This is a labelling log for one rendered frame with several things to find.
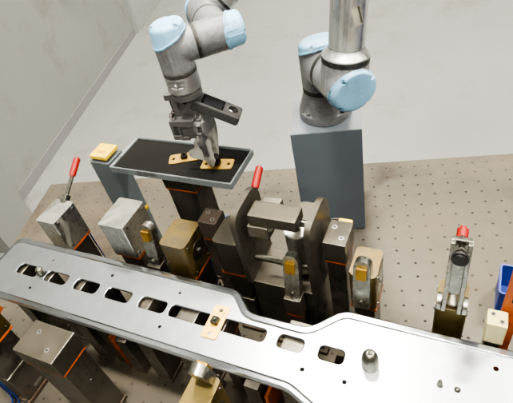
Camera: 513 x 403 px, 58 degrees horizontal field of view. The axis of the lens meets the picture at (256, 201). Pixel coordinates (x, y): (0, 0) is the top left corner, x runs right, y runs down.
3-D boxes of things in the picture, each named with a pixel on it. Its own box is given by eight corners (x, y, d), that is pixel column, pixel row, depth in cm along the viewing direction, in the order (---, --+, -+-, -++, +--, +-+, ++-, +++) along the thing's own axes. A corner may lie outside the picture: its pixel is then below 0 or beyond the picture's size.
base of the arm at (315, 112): (300, 100, 144) (297, 71, 137) (351, 95, 141) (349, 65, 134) (298, 129, 133) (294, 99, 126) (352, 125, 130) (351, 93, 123)
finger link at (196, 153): (196, 165, 118) (186, 134, 113) (217, 165, 117) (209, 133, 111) (191, 173, 116) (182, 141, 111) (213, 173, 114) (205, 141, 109)
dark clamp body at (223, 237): (242, 328, 136) (209, 241, 110) (257, 295, 143) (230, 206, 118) (264, 334, 133) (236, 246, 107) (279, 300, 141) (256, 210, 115)
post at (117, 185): (141, 260, 163) (87, 162, 133) (152, 244, 167) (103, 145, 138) (158, 264, 160) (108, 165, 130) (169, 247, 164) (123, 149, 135)
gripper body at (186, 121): (185, 124, 116) (171, 81, 108) (217, 123, 114) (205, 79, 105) (175, 143, 111) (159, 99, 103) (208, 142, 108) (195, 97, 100)
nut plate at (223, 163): (200, 169, 118) (198, 165, 117) (204, 159, 120) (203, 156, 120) (231, 169, 115) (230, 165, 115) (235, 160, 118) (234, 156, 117)
